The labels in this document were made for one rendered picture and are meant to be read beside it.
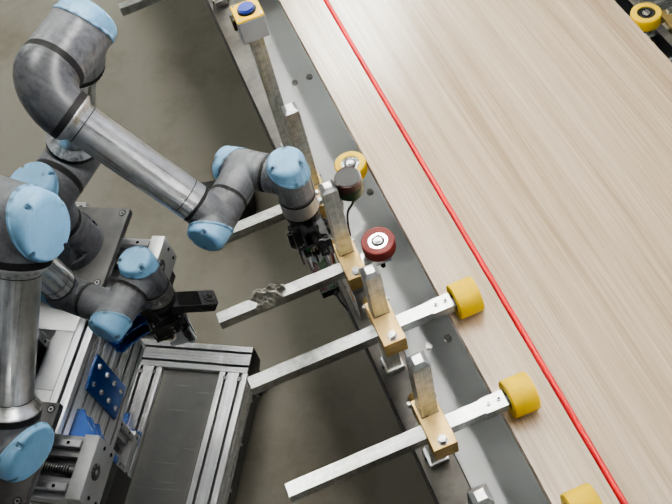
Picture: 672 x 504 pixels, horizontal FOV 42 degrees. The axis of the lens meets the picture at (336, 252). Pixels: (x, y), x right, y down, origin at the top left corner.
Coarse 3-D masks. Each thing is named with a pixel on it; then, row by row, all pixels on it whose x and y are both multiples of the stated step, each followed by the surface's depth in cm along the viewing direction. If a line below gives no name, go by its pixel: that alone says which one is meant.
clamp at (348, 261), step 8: (352, 240) 213; (336, 248) 210; (336, 256) 211; (344, 256) 208; (352, 256) 208; (344, 264) 207; (352, 264) 207; (360, 264) 206; (344, 272) 206; (352, 280) 205; (360, 280) 206; (352, 288) 207
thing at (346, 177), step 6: (348, 168) 191; (336, 174) 191; (342, 174) 191; (348, 174) 190; (354, 174) 190; (336, 180) 190; (342, 180) 190; (348, 180) 190; (354, 180) 189; (342, 186) 189; (348, 186) 189; (342, 204) 194; (348, 210) 199; (348, 216) 201; (348, 222) 203; (348, 228) 205
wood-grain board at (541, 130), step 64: (320, 0) 257; (384, 0) 252; (448, 0) 248; (512, 0) 244; (576, 0) 239; (320, 64) 242; (384, 64) 238; (448, 64) 234; (512, 64) 230; (576, 64) 226; (640, 64) 223; (384, 128) 225; (448, 128) 221; (512, 128) 218; (576, 128) 215; (640, 128) 211; (384, 192) 213; (448, 192) 210; (512, 192) 207; (576, 192) 204; (640, 192) 201; (448, 256) 200; (512, 256) 197; (576, 256) 194; (640, 256) 192; (576, 320) 186; (640, 320) 183; (576, 384) 178; (640, 384) 176; (576, 448) 170; (640, 448) 168
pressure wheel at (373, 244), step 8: (368, 232) 207; (376, 232) 207; (384, 232) 206; (368, 240) 206; (376, 240) 204; (384, 240) 205; (392, 240) 204; (368, 248) 204; (376, 248) 204; (384, 248) 203; (392, 248) 204; (368, 256) 205; (376, 256) 204; (384, 256) 204; (384, 264) 213
